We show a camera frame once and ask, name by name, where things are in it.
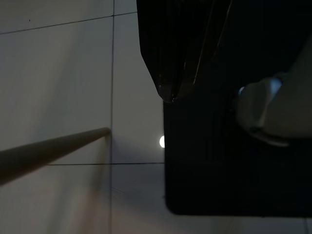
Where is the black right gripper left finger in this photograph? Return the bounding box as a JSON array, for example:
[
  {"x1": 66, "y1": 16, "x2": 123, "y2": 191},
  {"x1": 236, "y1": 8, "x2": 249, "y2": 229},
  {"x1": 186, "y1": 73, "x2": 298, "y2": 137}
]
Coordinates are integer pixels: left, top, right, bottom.
[{"x1": 136, "y1": 0, "x2": 211, "y2": 102}]

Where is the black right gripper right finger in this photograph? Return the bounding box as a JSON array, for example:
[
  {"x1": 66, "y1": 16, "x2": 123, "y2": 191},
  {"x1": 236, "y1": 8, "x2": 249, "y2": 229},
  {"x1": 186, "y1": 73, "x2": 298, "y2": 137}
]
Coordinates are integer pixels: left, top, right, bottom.
[{"x1": 175, "y1": 0, "x2": 234, "y2": 98}]

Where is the black floor mat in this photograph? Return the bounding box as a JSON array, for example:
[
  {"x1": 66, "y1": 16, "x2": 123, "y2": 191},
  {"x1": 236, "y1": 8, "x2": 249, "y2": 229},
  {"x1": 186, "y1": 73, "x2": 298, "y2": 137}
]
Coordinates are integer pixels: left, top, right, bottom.
[{"x1": 162, "y1": 58, "x2": 312, "y2": 218}]

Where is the beige rod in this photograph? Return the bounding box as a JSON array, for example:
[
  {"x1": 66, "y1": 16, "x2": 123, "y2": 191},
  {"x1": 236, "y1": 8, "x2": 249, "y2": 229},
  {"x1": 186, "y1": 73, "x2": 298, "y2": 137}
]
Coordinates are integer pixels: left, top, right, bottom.
[{"x1": 0, "y1": 127, "x2": 111, "y2": 187}]

